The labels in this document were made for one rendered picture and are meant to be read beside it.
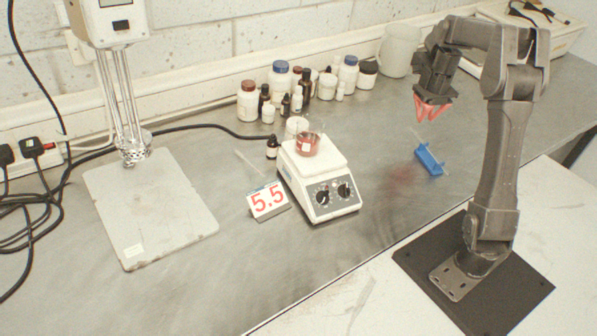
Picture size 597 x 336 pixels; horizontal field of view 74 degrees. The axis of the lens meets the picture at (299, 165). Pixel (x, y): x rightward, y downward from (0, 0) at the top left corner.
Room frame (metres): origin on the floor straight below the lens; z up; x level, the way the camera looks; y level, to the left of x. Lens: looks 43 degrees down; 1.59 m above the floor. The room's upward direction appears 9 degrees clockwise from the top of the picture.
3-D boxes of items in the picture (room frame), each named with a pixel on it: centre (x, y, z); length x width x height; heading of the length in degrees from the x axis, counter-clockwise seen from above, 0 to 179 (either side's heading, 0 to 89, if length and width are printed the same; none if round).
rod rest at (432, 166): (0.84, -0.34, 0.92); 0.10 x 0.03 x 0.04; 23
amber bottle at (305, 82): (1.04, 0.02, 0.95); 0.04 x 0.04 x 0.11
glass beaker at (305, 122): (0.71, -0.01, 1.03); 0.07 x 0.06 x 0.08; 38
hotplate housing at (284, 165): (0.68, -0.04, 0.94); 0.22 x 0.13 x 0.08; 33
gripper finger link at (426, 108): (0.91, -0.31, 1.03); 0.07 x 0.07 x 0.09; 23
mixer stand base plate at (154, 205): (0.56, 0.32, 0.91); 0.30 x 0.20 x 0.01; 41
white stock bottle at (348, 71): (1.14, -0.11, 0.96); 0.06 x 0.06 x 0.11
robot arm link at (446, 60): (0.92, -0.31, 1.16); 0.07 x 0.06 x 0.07; 9
